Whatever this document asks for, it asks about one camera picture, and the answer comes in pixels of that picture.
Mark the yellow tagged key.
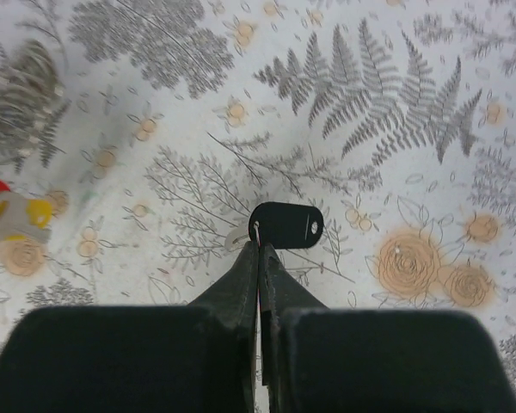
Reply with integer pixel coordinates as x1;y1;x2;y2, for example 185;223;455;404
0;197;53;249

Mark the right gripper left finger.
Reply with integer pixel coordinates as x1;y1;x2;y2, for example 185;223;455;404
0;243;259;412

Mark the floral table mat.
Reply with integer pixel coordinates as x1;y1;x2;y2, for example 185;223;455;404
0;1;516;394

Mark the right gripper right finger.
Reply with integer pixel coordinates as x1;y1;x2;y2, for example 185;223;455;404
258;246;516;412

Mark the black tagged key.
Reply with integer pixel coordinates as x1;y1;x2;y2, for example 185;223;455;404
224;201;324;251

